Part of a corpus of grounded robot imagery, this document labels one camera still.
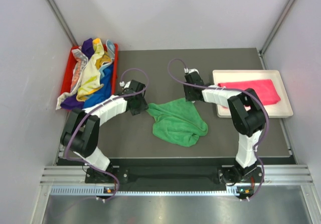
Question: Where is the green towel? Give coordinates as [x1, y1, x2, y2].
[147, 98, 208, 147]

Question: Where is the pink towel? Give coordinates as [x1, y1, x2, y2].
[217, 78, 281, 107]

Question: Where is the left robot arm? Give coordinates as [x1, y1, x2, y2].
[60, 80, 148, 182]

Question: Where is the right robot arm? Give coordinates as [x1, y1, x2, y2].
[184, 68, 268, 182]

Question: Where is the blue towel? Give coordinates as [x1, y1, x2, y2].
[83, 64, 113, 108]

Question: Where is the yellow patterned towel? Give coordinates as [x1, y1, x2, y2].
[76, 38, 112, 102]

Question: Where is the purple towel front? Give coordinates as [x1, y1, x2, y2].
[60, 94, 84, 110]

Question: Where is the purple towel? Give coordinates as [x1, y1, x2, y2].
[81, 38, 94, 59]
[60, 94, 84, 110]

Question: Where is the white patterned towel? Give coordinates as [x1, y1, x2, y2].
[56, 47, 88, 110]

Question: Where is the red plastic bin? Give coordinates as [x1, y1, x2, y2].
[56, 38, 118, 110]

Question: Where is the purple towel back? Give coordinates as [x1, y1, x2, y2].
[81, 38, 94, 59]

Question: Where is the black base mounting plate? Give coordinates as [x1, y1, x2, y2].
[85, 157, 264, 192]

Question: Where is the white plastic tray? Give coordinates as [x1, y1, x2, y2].
[212, 69, 294, 119]

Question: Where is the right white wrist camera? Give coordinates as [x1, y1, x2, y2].
[184, 68, 199, 75]

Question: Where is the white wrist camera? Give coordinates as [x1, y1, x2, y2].
[119, 81, 131, 88]
[184, 68, 199, 75]

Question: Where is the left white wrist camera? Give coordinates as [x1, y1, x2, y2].
[119, 81, 131, 88]

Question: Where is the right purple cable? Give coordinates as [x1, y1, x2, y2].
[167, 58, 270, 202]

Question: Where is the purple cable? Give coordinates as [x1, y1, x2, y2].
[64, 68, 150, 202]
[167, 58, 270, 202]

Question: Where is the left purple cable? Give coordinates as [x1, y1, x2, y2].
[64, 68, 150, 202]

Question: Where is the aluminium frame rail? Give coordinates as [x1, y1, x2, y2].
[40, 165, 313, 201]

